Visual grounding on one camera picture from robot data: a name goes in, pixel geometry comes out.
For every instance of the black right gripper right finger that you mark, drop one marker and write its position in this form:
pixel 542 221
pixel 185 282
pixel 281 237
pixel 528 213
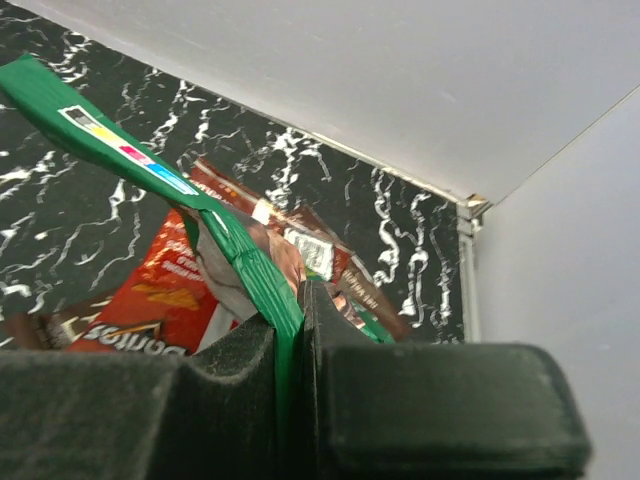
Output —
pixel 416 410

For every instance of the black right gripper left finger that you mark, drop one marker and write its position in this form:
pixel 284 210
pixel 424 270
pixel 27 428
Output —
pixel 133 416

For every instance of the red doritos bag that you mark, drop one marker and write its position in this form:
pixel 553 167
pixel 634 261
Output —
pixel 163 308

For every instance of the brown kettle chips bag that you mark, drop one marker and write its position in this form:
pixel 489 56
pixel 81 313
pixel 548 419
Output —
pixel 326 258

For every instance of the green snack bag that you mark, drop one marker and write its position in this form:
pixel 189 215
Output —
pixel 75 125

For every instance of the aluminium frame rail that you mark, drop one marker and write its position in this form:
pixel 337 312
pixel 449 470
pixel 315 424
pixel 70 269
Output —
pixel 469 222

